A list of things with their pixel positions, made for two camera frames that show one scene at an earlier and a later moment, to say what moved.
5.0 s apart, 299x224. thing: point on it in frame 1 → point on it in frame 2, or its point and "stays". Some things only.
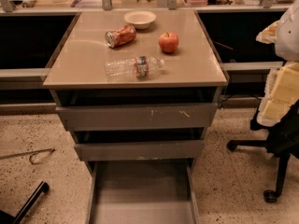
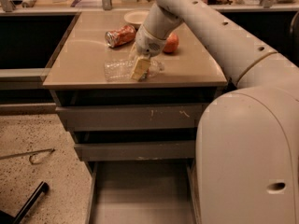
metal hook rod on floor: (32, 152) stays
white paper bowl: (140, 19) stays
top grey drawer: (139, 118) stays
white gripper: (289, 37) → (148, 44)
